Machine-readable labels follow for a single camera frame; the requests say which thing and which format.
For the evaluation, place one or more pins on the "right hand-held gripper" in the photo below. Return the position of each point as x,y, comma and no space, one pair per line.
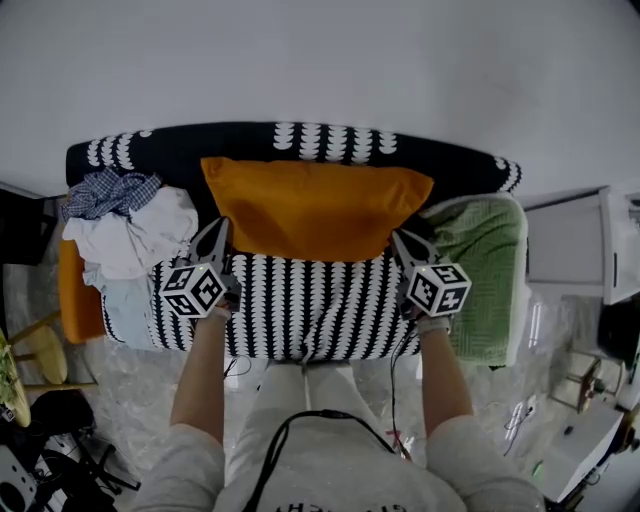
440,290

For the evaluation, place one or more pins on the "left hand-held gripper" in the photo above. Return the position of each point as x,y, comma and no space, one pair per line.
192,292

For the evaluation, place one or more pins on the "orange cushion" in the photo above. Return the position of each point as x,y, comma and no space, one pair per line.
310,210

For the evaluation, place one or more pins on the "person's right forearm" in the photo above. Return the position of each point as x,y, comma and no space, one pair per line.
445,385

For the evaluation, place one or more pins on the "person's left forearm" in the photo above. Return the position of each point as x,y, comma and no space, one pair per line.
200,380

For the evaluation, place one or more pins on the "green white blanket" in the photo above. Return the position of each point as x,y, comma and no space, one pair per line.
480,280

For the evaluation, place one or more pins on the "light blue garment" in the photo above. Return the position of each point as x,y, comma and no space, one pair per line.
127,310

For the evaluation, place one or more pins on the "black white striped sofa cover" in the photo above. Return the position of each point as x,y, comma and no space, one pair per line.
300,310

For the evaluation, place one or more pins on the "blue checked shirt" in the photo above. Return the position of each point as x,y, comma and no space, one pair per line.
110,192

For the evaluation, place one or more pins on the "orange sofa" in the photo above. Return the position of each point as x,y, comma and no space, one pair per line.
80,300

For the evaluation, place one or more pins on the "white sink cabinet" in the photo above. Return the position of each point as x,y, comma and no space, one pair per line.
565,240

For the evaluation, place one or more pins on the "person's light trousers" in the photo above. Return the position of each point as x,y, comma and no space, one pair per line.
320,395

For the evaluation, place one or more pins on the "white power strip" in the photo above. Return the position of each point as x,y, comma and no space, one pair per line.
529,406

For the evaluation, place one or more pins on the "round wooden side table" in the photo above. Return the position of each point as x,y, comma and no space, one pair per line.
47,355

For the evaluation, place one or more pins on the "small wooden stool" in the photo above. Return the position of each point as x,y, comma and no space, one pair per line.
590,382

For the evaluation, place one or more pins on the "person's grey t-shirt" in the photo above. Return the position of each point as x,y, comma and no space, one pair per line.
350,480

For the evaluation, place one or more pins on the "pale flower bouquet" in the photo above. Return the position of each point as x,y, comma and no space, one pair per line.
6,375

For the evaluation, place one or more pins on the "white table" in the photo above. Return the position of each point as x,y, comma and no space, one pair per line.
585,450

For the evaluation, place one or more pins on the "white camera device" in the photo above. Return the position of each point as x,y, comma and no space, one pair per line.
17,480

